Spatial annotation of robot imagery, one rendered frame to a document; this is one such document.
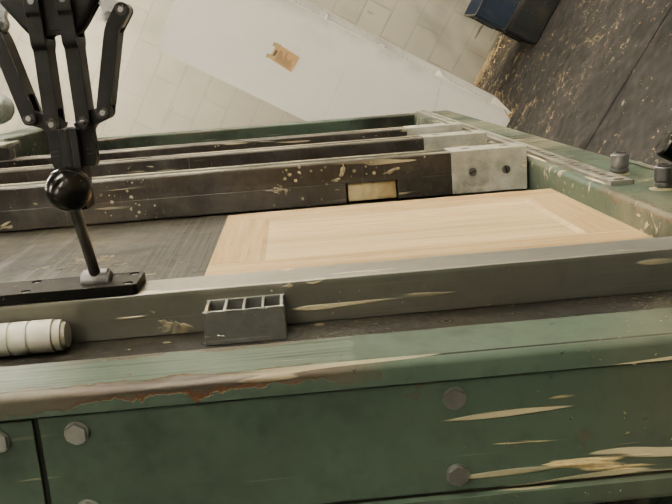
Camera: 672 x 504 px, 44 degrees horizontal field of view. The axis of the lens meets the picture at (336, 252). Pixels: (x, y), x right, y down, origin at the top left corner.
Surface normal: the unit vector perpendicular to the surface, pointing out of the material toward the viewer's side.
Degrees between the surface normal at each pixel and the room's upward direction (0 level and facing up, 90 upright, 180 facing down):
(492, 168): 90
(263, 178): 90
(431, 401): 90
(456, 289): 90
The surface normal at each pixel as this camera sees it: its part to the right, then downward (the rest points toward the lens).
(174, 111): -0.01, 0.35
